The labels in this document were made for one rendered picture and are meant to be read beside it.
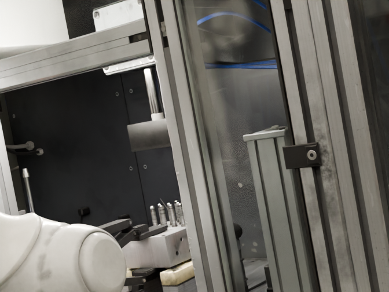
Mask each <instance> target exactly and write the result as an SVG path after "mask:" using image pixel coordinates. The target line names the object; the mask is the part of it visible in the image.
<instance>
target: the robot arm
mask: <svg viewBox="0 0 389 292"><path fill-rule="evenodd" d="M132 224H133V222H132V220H131V219H122V220H116V221H112V222H109V223H107V224H104V225H101V226H99V227H94V226H91V225H85V224H72V225H69V224H67V223H64V222H57V221H52V220H48V219H46V218H43V217H40V216H38V215H36V214H35V213H28V214H25V215H22V216H11V215H8V214H5V213H2V212H0V292H121V291H122V289H123V286H132V289H131V290H129V291H127V292H146V291H145V290H144V284H145V283H146V282H149V281H151V280H153V279H156V278H157V271H160V270H162V269H164V268H139V269H136V270H134V271H132V272H131V273H132V276H135V277H126V273H127V265H126V259H125V256H124V253H123V251H122V248H123V247H124V246H125V245H127V244H128V243H129V242H130V241H140V240H143V239H146V238H148V237H150V236H153V235H155V234H158V233H161V232H163V231H166V230H168V228H167V225H155V226H152V227H148V225H146V224H142V225H137V226H135V227H132ZM120 230H121V232H119V233H118V234H117V235H116V236H114V237H113V236H112V235H111V234H112V233H114V232H117V231H120Z"/></svg>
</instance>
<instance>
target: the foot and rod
mask: <svg viewBox="0 0 389 292"><path fill-rule="evenodd" d="M142 69H143V73H144V79H145V85H146V91H147V95H148V101H149V107H150V111H151V117H152V121H147V122H142V123H136V124H132V125H127V129H128V133H129V139H130V145H131V151H132V152H136V151H144V150H149V149H156V148H164V147H171V141H170V137H169V134H168V128H167V122H166V118H164V115H163V109H162V103H161V99H160V93H159V87H158V84H157V77H156V71H155V66H151V67H145V68H142Z"/></svg>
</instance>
